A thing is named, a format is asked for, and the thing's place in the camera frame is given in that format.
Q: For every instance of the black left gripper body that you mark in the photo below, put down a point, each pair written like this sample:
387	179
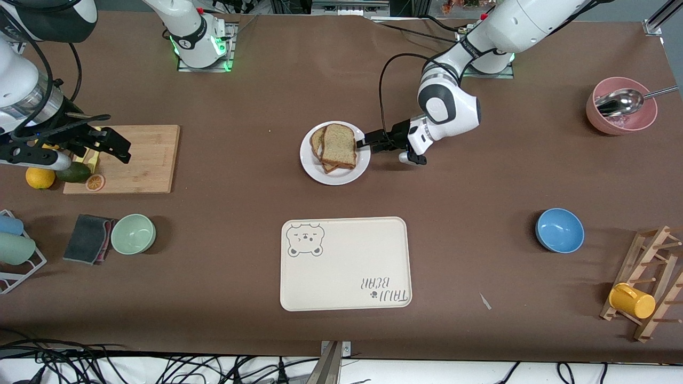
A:
398	135

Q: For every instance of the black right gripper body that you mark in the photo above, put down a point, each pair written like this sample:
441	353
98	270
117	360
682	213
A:
65	130

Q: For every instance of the plain toast bread slice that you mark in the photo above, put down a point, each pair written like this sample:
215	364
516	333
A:
339	146

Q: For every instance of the white round plate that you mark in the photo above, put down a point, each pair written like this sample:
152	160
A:
341	178

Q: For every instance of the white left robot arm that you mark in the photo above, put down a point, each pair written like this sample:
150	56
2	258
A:
533	21

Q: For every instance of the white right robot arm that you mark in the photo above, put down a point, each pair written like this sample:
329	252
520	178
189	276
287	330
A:
192	32

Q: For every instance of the yellow plastic fork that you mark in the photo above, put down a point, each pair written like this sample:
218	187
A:
94	162

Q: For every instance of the orange fruit slice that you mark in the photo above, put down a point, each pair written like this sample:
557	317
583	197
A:
95	182

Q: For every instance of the wooden cutting board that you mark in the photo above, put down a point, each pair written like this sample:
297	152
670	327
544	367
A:
149	160

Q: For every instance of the green avocado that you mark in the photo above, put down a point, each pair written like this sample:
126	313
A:
73	173

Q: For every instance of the orange-yellow citrus fruit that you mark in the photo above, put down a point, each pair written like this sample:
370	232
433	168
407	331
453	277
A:
40	178

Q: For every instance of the pale green bowl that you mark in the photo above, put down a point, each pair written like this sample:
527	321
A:
133	233

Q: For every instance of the grey pink folded cloth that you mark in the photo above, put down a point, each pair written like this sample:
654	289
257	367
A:
85	237

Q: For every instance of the light blue cup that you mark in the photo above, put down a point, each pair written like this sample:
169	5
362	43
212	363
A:
10	225

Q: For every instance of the cream bear print tray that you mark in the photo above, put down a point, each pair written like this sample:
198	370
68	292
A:
347	266

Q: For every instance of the pale green cup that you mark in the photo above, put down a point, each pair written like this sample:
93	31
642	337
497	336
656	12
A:
16	248

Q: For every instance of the silver metal box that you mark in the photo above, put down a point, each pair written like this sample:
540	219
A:
349	6

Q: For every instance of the white cup rack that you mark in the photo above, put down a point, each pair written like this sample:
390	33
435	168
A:
32	270

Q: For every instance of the blue bowl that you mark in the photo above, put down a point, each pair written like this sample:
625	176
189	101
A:
560	230

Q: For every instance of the small white paper scrap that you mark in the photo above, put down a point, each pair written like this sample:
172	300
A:
485	302

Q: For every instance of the pink ribbed bowl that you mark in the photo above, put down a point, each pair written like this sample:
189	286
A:
597	121

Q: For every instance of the metal spoon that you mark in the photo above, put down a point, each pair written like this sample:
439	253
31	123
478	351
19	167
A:
619	102

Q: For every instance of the yellow mug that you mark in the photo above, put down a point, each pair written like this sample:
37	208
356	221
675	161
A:
635	303

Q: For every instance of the wooden mug rack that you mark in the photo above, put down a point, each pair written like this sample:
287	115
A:
643	332

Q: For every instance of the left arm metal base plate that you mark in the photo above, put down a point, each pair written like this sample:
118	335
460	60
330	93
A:
488	76

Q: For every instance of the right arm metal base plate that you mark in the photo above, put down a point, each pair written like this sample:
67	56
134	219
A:
231	42

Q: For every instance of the aluminium frame post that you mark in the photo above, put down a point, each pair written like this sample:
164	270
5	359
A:
331	368

